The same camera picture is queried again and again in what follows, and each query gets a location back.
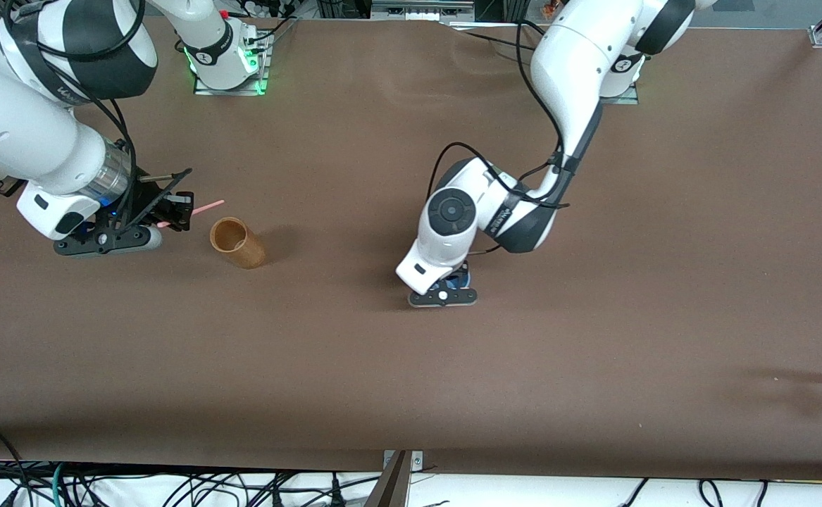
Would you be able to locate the pink straw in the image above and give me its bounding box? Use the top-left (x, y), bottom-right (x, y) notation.
top-left (158, 199), bottom-right (225, 229)

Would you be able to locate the brown bamboo cup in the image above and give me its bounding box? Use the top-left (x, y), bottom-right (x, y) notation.
top-left (210, 217), bottom-right (268, 270)

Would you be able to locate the brown stand leg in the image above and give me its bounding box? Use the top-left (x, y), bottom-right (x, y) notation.
top-left (363, 451), bottom-right (412, 507)

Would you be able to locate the grey metal box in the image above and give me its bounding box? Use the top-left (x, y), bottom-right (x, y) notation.
top-left (370, 0), bottom-right (476, 22)

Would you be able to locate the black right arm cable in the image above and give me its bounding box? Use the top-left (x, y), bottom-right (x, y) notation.
top-left (0, 0), bottom-right (194, 227)

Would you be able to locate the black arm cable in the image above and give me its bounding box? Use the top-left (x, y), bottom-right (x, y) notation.
top-left (427, 20), bottom-right (572, 212)
top-left (0, 0), bottom-right (194, 227)

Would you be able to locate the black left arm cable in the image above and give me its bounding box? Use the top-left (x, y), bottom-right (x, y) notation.
top-left (427, 20), bottom-right (572, 212)

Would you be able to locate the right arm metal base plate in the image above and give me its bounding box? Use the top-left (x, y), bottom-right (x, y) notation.
top-left (193, 30), bottom-right (272, 96)

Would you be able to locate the metal table bracket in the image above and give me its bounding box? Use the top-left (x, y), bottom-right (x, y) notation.
top-left (383, 450), bottom-right (424, 472)

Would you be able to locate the black cable on tabletop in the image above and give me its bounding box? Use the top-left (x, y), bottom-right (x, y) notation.
top-left (446, 21), bottom-right (540, 51)

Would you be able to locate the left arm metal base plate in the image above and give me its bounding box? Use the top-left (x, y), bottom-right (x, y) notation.
top-left (597, 82), bottom-right (641, 106)

